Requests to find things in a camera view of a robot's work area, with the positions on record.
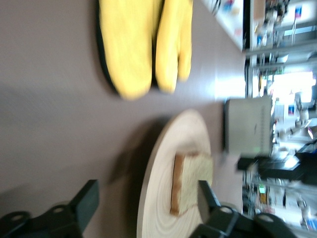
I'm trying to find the yellow quilted oven mitt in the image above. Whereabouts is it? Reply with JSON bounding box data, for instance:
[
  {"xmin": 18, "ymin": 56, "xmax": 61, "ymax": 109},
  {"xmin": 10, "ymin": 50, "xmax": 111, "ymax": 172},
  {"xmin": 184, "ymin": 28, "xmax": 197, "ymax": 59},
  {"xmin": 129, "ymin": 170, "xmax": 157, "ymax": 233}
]
[
  {"xmin": 155, "ymin": 0, "xmax": 194, "ymax": 94},
  {"xmin": 96, "ymin": 0, "xmax": 163, "ymax": 101}
]

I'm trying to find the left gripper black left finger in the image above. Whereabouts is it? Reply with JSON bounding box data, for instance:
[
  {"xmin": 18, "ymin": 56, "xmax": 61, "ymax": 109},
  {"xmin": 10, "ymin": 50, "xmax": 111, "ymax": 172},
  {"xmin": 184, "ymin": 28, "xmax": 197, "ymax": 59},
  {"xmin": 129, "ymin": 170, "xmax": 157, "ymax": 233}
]
[{"xmin": 0, "ymin": 179, "xmax": 100, "ymax": 238}]

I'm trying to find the slice of bread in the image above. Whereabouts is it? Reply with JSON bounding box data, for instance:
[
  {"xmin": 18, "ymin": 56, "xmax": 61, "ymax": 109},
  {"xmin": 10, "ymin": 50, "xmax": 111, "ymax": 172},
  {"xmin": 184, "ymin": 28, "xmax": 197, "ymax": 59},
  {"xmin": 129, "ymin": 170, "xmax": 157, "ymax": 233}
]
[{"xmin": 169, "ymin": 151, "xmax": 214, "ymax": 216}]

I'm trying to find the round wooden plate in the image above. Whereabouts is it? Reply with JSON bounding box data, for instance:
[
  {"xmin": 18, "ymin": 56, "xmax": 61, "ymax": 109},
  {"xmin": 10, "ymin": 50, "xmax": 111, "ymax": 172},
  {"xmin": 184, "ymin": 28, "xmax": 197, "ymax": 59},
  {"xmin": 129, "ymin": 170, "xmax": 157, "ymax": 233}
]
[{"xmin": 136, "ymin": 109, "xmax": 213, "ymax": 238}]

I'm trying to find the chrome two-slot toaster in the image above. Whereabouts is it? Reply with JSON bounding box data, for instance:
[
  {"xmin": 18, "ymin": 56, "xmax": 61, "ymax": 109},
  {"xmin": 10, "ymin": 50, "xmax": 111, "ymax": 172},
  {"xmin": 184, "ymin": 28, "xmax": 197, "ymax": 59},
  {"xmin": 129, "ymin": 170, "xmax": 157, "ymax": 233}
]
[{"xmin": 223, "ymin": 97, "xmax": 274, "ymax": 156}]

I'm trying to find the background storage shelving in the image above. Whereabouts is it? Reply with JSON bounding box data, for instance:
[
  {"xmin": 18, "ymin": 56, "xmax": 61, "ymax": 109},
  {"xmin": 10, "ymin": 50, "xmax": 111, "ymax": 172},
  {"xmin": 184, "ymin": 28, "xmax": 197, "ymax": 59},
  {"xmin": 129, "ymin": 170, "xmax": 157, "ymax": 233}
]
[{"xmin": 244, "ymin": 0, "xmax": 317, "ymax": 238}]

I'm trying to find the white side table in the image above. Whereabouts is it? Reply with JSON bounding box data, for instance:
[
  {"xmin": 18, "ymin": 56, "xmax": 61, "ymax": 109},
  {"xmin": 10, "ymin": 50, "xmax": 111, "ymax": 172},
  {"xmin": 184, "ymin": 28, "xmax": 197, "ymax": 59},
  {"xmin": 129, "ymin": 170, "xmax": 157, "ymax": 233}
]
[{"xmin": 201, "ymin": 0, "xmax": 246, "ymax": 52}]

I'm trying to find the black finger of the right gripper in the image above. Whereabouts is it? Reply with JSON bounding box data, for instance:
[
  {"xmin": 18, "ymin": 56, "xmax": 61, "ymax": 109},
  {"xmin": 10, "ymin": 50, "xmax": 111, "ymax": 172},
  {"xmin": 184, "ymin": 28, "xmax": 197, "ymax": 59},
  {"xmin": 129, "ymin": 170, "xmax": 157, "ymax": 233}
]
[{"xmin": 237, "ymin": 156, "xmax": 306, "ymax": 184}]

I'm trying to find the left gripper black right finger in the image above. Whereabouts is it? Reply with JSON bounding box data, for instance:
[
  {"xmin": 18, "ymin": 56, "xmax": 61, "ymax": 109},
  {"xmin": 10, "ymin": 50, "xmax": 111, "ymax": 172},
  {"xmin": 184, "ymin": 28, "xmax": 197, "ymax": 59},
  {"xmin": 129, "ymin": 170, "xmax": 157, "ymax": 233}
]
[{"xmin": 190, "ymin": 179, "xmax": 302, "ymax": 238}]

